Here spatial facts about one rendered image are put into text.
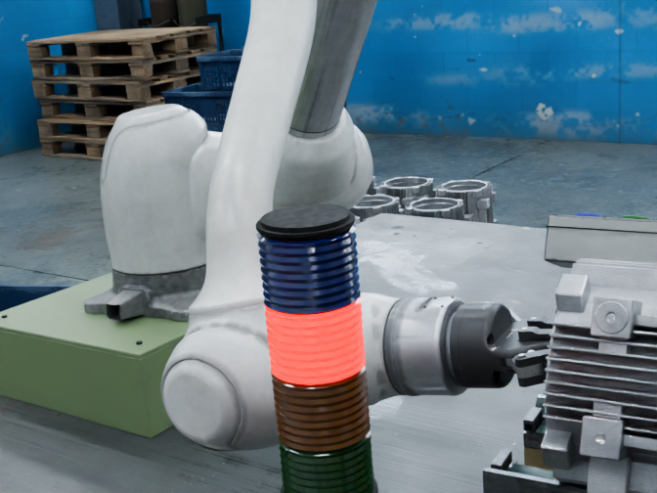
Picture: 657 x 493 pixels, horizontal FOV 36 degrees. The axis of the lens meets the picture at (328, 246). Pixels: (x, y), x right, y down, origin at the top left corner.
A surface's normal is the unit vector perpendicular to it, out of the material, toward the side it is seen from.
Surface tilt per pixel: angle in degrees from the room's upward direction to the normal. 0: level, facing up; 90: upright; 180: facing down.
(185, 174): 85
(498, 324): 82
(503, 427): 0
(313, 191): 125
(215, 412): 87
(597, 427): 67
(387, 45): 90
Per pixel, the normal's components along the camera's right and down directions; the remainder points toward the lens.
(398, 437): -0.07, -0.96
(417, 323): -0.47, -0.50
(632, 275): -0.45, -0.14
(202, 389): -0.51, 0.29
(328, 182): 0.47, 0.71
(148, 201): -0.02, 0.22
